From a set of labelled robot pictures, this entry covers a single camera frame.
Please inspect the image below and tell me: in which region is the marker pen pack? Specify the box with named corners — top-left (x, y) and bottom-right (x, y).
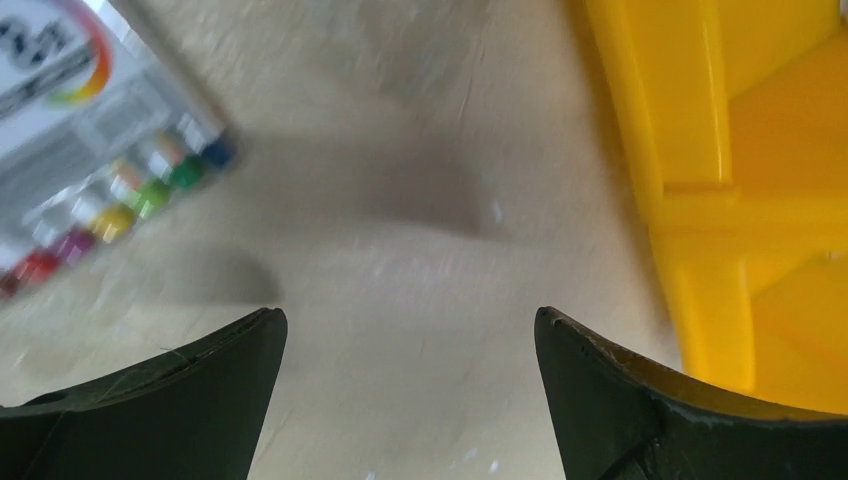
top-left (1, 1), bottom-right (236, 301)

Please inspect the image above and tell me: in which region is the yellow three-compartment bin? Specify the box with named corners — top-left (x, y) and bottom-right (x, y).
top-left (586, 0), bottom-right (847, 414)

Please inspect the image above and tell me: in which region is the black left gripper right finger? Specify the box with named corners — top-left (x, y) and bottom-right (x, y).
top-left (534, 307), bottom-right (847, 479)

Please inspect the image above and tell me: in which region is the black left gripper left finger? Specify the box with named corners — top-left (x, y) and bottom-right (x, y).
top-left (1, 308), bottom-right (288, 479)

